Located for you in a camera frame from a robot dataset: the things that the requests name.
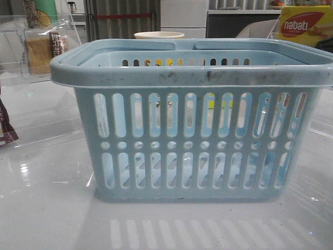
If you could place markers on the light blue plastic basket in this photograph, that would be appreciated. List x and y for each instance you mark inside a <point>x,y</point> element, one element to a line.
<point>194,119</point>

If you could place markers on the yellow paper cup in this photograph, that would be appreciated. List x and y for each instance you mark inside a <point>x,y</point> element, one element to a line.
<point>159,35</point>

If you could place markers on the white drawer cabinet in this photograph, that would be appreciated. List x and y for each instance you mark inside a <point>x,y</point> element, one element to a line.
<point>187,17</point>

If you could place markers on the dark red snack packet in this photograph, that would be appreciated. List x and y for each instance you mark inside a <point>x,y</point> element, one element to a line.
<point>8,133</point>

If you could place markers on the green yellow cartoon can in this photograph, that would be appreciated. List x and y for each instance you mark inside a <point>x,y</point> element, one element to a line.
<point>39,13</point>

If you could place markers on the yellow nabati wafer box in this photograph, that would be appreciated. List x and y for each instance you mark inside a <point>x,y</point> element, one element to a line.
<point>306,25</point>

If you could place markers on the packaged toast bread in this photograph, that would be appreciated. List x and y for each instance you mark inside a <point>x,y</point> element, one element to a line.
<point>42,44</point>

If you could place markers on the clear acrylic shelf left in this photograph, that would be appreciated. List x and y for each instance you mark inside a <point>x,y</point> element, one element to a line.
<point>14,70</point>

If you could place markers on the clear acrylic stand right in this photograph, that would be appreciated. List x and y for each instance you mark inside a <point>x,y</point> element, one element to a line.
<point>274,28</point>

